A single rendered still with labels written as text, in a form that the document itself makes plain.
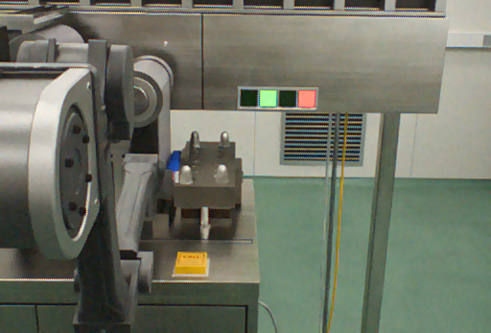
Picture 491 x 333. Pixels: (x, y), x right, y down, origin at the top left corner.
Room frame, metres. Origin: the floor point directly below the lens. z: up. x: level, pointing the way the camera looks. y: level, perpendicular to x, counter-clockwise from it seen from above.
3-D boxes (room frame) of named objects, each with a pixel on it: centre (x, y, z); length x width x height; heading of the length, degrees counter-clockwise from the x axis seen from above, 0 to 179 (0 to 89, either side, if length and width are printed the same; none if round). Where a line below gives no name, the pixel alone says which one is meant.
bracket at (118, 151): (1.42, 0.32, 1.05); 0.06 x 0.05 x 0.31; 1
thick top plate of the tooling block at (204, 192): (1.62, 0.11, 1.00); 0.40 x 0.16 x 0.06; 1
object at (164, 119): (1.58, 0.23, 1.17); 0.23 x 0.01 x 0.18; 1
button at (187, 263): (1.23, 0.12, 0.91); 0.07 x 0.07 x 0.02; 1
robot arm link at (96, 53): (0.56, 0.16, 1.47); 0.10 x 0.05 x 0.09; 4
